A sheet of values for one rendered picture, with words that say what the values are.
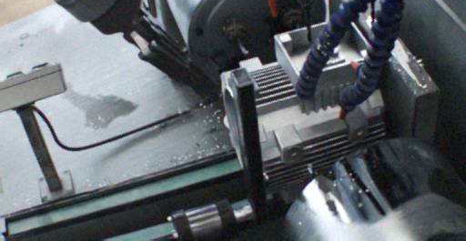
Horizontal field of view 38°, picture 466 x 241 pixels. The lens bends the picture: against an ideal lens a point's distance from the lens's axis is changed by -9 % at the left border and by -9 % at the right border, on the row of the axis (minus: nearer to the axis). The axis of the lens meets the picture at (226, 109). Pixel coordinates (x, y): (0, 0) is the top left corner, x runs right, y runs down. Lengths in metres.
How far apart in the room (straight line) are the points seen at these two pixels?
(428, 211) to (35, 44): 1.20
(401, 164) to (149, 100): 0.77
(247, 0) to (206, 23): 0.08
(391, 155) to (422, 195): 0.07
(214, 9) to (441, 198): 0.55
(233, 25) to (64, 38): 0.65
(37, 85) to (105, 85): 0.40
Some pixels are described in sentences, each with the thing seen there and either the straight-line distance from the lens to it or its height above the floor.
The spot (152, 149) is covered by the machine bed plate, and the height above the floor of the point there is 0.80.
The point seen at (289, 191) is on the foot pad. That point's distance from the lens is 1.05.
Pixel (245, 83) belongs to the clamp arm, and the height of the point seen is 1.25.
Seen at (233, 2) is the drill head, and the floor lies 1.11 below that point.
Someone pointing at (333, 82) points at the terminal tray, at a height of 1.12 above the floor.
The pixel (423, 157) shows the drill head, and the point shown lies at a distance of 0.86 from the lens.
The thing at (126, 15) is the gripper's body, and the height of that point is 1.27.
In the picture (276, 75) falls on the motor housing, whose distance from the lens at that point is 1.03.
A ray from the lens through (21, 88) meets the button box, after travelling 1.19.
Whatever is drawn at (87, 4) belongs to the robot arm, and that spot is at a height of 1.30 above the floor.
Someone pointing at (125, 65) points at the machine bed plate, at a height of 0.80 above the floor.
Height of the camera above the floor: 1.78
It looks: 43 degrees down
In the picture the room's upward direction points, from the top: 9 degrees counter-clockwise
